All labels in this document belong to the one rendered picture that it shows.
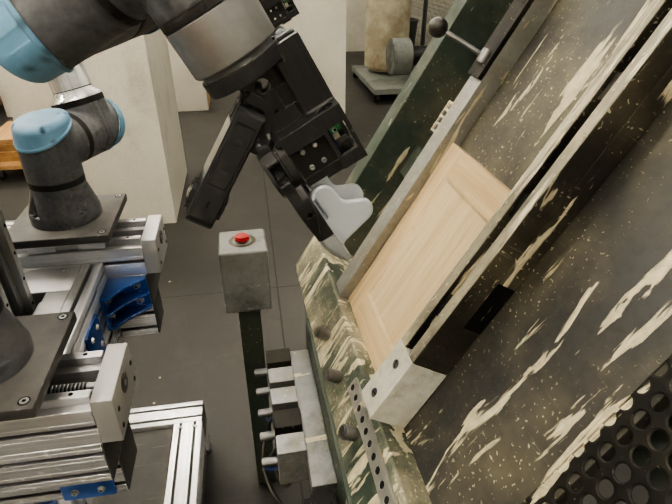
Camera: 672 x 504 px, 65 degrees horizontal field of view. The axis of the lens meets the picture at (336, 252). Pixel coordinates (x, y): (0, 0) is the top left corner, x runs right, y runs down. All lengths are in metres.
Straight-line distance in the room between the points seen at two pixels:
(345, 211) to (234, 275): 0.87
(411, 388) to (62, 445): 0.55
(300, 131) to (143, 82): 2.88
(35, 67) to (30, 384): 0.52
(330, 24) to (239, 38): 4.36
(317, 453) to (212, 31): 0.83
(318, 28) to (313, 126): 4.33
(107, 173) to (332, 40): 2.27
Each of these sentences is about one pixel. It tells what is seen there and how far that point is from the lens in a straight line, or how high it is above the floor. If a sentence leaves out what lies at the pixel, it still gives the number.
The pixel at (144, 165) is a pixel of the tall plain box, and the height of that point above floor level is 0.41.
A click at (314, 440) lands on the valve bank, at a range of 1.09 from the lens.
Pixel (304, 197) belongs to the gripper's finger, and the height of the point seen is 1.40.
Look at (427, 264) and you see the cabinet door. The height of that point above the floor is 1.07.
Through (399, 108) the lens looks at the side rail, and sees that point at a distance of 1.29.
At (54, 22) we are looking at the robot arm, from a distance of 0.45.
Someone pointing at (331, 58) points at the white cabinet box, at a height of 0.72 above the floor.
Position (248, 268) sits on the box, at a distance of 1.32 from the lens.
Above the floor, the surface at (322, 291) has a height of 0.87.
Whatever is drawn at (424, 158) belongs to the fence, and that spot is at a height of 1.20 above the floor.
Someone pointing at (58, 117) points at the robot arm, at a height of 1.27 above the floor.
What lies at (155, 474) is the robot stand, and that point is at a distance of 1.79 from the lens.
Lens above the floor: 1.58
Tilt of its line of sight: 31 degrees down
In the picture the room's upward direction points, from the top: straight up
